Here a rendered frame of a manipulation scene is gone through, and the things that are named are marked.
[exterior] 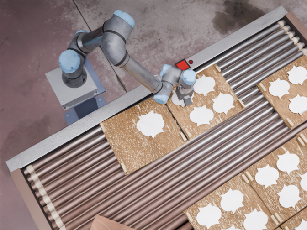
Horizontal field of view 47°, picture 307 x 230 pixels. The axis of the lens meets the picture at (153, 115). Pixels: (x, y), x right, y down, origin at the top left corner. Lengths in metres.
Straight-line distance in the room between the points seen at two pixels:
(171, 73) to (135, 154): 0.51
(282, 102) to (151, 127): 0.83
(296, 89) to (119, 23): 1.24
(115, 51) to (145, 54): 1.69
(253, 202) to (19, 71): 2.31
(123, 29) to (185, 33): 1.84
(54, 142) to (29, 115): 1.12
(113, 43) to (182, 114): 0.70
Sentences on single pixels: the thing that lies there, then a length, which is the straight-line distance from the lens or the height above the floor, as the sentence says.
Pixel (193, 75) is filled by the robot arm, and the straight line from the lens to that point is 1.90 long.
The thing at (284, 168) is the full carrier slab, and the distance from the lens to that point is 2.22.
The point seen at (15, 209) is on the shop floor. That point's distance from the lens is 3.11.
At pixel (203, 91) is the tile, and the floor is 0.94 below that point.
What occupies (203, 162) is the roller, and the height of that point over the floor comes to 0.92.
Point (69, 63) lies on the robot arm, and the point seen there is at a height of 1.18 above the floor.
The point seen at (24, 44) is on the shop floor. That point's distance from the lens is 3.55.
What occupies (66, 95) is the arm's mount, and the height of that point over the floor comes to 0.96.
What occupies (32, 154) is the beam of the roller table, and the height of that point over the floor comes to 0.91.
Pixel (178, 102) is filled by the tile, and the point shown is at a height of 0.95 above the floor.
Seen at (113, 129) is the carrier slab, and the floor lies 0.94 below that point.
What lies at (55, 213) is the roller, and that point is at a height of 0.92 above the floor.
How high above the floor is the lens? 2.96
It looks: 71 degrees down
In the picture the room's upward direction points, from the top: 9 degrees clockwise
